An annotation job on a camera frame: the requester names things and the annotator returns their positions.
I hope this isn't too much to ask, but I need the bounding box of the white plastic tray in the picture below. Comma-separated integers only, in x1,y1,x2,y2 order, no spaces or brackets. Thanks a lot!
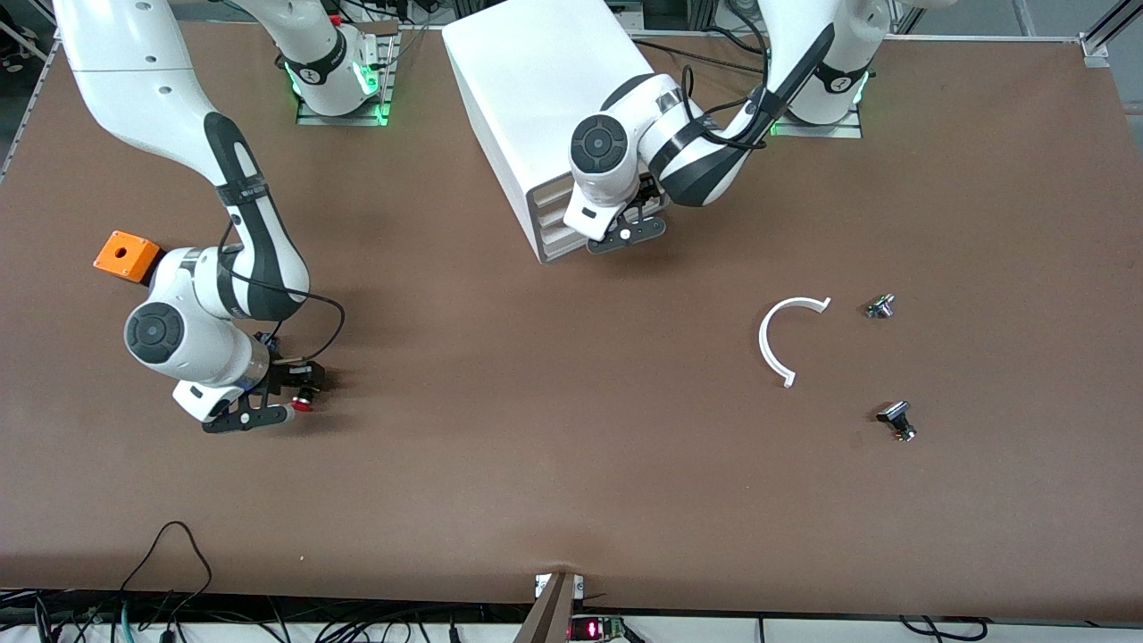
533,201,590,235

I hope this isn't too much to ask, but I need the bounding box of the device with red display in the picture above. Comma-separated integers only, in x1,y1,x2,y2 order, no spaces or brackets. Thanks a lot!
568,614,628,642

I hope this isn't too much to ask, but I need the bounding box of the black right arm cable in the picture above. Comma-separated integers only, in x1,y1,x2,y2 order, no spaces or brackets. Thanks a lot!
217,219,346,363

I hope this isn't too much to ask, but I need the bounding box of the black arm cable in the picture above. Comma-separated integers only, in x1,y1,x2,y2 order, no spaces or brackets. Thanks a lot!
680,9,782,151
217,219,346,363

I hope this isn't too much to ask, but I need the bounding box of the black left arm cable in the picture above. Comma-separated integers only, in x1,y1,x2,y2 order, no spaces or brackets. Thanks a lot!
680,9,782,151

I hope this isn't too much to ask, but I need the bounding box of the black cable on table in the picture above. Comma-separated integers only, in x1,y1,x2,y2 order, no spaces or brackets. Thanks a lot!
632,36,769,77

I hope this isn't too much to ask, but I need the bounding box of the thin black looped cable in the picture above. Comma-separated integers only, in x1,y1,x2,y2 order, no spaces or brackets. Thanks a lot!
119,521,215,617

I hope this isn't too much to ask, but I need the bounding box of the white curved plastic ring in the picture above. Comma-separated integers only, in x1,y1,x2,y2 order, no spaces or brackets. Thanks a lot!
758,296,832,389

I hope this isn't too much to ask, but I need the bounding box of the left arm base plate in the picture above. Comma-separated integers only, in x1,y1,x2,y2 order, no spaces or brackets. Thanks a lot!
770,89,865,139

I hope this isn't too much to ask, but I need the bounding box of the orange button enclosure box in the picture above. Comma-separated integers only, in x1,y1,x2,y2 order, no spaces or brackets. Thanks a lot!
93,230,163,285

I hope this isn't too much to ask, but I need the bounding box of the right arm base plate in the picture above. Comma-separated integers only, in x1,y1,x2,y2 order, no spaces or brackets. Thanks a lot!
295,22,394,128

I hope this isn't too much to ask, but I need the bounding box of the black silver selector switch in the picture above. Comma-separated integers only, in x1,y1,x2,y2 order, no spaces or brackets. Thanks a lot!
876,401,918,443

